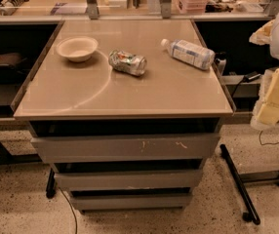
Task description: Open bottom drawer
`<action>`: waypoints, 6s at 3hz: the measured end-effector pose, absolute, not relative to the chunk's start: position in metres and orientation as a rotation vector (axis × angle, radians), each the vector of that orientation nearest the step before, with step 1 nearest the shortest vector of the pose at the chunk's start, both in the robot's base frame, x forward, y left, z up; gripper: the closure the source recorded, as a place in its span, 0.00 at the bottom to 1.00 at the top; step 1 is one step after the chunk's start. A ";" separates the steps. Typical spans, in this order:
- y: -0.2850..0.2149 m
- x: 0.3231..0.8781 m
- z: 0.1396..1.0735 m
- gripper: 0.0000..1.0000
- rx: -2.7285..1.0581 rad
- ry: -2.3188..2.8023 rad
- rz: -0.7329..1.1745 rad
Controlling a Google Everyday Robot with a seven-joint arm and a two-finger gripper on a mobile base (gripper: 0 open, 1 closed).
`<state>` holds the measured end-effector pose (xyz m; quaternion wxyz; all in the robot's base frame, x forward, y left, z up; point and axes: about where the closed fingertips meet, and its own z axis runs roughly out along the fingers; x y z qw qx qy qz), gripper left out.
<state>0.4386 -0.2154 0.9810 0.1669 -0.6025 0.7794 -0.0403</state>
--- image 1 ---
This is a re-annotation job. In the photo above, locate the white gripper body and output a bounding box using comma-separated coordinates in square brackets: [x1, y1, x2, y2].
[250, 67, 279, 131]

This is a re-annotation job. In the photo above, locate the grey bottom drawer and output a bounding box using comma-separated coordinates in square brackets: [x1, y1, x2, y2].
[70, 193, 192, 211]

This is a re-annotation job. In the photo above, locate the grey drawer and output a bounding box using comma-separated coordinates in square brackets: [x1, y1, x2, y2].
[55, 170, 203, 191]
[31, 134, 219, 164]
[70, 193, 192, 211]

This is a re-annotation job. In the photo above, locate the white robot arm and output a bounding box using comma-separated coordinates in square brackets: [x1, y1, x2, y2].
[249, 13, 279, 131]

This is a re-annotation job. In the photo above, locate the grey top drawer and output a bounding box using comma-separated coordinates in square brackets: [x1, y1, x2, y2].
[31, 134, 219, 164]

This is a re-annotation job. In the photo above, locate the grey middle drawer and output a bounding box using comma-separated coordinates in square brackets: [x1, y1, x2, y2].
[55, 170, 203, 191]

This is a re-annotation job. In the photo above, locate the grey drawer cabinet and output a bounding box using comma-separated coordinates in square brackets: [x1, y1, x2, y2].
[10, 19, 237, 215]

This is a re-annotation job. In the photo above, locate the black power adapter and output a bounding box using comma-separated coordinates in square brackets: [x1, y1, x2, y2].
[244, 71, 260, 83]

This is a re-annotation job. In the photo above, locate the clear plastic water bottle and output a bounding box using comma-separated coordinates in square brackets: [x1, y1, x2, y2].
[161, 39, 215, 71]

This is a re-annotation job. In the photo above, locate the crushed soda can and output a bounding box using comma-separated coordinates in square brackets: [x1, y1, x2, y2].
[108, 50, 146, 77]

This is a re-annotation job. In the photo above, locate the white paper bowl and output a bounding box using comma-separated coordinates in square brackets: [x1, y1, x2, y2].
[56, 36, 99, 62]

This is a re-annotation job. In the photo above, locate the black cable right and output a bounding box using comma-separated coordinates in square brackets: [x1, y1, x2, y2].
[259, 125, 279, 147]

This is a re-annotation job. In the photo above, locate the black floor cable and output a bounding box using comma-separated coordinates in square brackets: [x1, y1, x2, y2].
[59, 187, 79, 234]

